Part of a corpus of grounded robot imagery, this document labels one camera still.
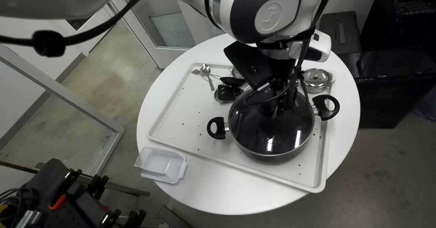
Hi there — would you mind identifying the glass partition with metal frame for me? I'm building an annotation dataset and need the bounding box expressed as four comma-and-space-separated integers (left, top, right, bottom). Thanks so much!
0, 44, 125, 176

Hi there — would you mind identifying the small steel pot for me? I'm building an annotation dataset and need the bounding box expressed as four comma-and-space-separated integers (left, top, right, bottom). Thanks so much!
301, 68, 336, 94

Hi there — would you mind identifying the clear plastic container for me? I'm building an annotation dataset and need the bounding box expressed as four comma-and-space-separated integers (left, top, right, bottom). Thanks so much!
134, 147, 188, 184

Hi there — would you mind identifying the steel pot lid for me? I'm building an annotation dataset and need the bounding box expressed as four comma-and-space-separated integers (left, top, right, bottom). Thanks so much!
302, 68, 331, 84

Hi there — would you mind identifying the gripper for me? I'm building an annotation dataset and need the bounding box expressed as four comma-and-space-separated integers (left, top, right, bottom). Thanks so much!
256, 58, 299, 117

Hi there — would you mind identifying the black chair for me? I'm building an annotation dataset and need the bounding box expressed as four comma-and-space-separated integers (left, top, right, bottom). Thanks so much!
319, 11, 362, 55

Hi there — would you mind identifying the white door with window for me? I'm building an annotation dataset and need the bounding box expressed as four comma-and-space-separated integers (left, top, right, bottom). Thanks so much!
108, 0, 226, 69

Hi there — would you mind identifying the black cabinet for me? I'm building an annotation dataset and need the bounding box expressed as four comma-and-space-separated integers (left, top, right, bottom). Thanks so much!
360, 0, 436, 52

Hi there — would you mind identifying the black storage bin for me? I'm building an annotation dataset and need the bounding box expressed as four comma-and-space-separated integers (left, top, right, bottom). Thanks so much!
354, 48, 436, 130

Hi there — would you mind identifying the black pot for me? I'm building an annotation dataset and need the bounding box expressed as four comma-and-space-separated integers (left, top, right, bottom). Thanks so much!
207, 88, 340, 164

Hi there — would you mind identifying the white tray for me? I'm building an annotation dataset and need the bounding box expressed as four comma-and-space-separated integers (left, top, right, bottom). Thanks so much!
147, 62, 337, 193

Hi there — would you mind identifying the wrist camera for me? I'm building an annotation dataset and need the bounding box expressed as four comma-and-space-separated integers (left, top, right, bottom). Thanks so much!
223, 41, 273, 91

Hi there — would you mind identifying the black kitchen utensil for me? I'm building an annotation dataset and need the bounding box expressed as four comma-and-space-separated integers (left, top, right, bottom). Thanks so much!
219, 76, 246, 88

